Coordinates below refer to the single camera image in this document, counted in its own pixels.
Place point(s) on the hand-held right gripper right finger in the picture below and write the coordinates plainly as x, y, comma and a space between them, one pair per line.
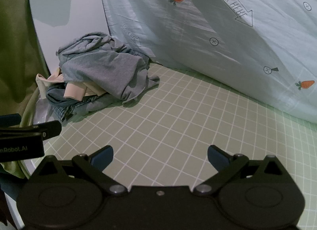
217, 156

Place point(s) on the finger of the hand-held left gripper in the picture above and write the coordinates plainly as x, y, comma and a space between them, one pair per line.
49, 128
10, 120

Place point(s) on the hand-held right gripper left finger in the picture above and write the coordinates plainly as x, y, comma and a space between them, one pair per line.
104, 155

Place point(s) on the grey shirt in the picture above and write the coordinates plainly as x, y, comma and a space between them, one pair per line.
104, 66

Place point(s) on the blue plaid garment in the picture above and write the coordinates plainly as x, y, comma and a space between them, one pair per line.
63, 113

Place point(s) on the pale pink garment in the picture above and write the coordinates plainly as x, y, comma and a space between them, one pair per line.
74, 92

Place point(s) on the dark blue garment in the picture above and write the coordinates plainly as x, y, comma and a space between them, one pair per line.
96, 104

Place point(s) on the green checked bed sheet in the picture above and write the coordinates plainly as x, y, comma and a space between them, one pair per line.
173, 121

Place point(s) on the green curtain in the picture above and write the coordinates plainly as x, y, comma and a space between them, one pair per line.
14, 46

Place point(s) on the white bed board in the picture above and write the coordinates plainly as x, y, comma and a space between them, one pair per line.
74, 2

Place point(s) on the carrot print quilt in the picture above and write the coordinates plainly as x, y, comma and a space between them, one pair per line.
198, 21

